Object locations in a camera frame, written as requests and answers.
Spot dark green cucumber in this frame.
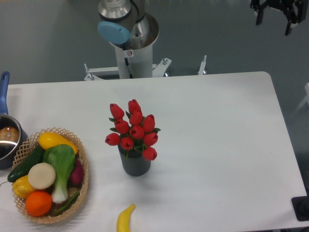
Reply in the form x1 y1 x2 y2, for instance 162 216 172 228
7 145 45 183

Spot yellow banana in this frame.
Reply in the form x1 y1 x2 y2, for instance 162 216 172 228
116 204 136 232

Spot black device at table edge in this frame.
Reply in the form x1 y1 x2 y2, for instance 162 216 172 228
291 196 309 221

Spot dark grey ribbed vase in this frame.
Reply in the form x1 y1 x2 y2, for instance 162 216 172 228
118 145 151 176

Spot green bok choy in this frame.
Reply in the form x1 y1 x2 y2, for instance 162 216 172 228
43 144 75 203

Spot white frame at right edge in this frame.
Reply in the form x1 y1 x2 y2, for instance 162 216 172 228
294 83 309 113

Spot woven wicker basket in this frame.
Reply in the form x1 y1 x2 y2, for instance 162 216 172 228
13 127 89 224

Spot yellow squash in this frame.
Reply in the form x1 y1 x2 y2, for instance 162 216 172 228
38 132 78 154

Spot purple sweet potato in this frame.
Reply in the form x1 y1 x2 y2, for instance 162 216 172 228
70 159 84 186

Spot blue handled saucepan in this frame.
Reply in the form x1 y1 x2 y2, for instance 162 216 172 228
0 72 28 169

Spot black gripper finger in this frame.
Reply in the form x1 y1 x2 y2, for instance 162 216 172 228
284 7 305 36
255 6 264 25

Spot green bean pod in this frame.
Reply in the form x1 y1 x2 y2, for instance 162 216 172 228
51 192 80 217

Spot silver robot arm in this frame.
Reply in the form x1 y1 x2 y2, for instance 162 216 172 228
98 0 309 50

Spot orange fruit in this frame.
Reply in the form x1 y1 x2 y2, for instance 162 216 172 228
26 190 53 217

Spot red tulip bouquet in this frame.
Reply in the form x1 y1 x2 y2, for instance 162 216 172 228
105 99 160 161

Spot round cream bun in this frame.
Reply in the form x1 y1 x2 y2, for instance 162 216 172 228
28 162 56 189

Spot yellow bell pepper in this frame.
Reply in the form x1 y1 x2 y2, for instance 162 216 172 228
12 175 36 199

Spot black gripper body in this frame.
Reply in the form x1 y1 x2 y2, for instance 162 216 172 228
250 0 309 17

